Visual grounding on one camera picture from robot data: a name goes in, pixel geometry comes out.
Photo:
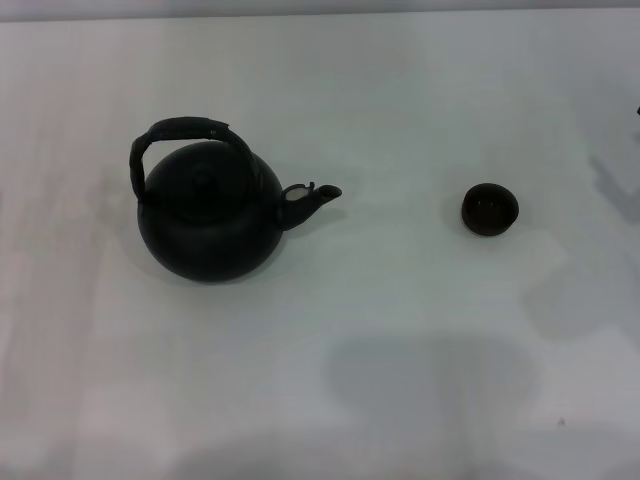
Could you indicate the small dark brown teacup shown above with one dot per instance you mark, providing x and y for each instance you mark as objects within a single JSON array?
[{"x": 491, "y": 207}]

